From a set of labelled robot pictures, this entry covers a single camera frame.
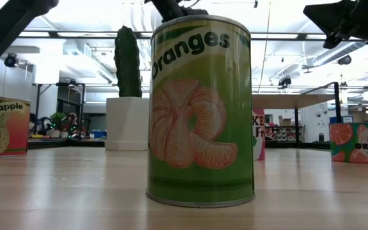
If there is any small green potted plant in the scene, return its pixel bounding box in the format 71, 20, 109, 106
48, 111, 67, 139

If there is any black frame background table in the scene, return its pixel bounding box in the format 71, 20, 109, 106
31, 82, 86, 141

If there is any black aluminium rig frame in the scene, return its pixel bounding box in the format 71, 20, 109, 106
264, 141, 332, 150
27, 139, 107, 150

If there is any short teal mandarin orange can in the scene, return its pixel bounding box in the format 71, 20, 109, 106
328, 122, 368, 164

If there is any cardboard box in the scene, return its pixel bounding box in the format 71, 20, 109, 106
278, 115, 293, 127

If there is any black ceiling spotlight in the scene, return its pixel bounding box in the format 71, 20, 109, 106
4, 53, 19, 68
278, 75, 293, 89
337, 54, 353, 66

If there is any orange pineapple can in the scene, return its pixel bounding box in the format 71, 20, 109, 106
0, 96, 31, 158

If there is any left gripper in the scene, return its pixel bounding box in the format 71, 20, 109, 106
144, 0, 210, 23

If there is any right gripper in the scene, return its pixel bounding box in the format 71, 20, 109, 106
302, 0, 368, 49

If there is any green cactus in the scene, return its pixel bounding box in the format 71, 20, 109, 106
113, 25, 142, 98

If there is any green oranges can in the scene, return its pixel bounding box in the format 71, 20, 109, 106
145, 14, 256, 209

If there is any mixed fruit can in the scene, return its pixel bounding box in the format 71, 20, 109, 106
252, 107, 266, 161

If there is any cactus in white pot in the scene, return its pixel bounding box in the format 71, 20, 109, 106
104, 96, 150, 151

